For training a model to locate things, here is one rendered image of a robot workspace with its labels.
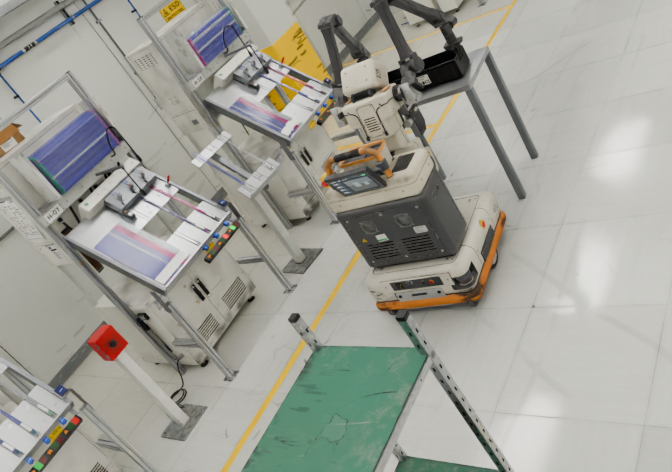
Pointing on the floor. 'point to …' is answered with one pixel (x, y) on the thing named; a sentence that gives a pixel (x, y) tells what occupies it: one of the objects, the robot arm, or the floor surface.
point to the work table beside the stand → (482, 111)
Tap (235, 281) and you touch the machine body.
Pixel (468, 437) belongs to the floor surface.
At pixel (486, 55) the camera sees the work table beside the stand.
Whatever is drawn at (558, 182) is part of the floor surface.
